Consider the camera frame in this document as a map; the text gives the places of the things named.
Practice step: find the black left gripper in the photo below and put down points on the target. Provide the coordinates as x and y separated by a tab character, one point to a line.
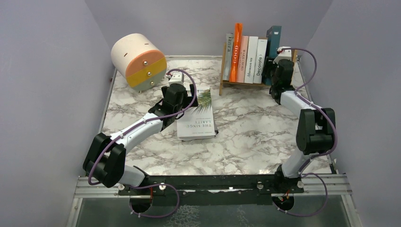
189	100

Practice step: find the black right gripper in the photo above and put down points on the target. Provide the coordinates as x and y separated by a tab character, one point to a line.
268	65

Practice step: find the white Decorate book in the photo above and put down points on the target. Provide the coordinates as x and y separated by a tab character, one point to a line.
260	58

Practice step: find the white Afternoon Tea book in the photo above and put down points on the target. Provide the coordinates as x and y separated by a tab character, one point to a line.
251	58

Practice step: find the pink Warm Chord book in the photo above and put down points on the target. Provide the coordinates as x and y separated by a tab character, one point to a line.
242	59

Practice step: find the white palm Singularity book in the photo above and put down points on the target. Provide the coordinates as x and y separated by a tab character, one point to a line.
198	121

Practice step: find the teal bottom book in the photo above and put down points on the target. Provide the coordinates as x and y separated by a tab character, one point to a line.
273	36

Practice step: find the grey white bottom book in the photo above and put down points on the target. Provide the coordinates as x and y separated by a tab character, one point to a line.
200	137

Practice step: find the wooden book rack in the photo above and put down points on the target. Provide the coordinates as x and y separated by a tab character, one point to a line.
238	84

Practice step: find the grey ianra book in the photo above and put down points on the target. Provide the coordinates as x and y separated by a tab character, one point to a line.
228	56

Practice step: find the orange Good Morning book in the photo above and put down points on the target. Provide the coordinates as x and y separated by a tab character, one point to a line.
236	50

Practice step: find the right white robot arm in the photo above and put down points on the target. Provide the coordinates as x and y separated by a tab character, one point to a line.
315	131

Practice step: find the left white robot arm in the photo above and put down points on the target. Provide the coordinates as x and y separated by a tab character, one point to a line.
105	160

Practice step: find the cream orange cylinder container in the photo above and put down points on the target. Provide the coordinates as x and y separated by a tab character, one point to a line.
141	63

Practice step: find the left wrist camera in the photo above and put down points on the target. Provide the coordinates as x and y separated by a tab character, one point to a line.
175	78

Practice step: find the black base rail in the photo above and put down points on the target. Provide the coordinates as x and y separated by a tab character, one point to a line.
205	190

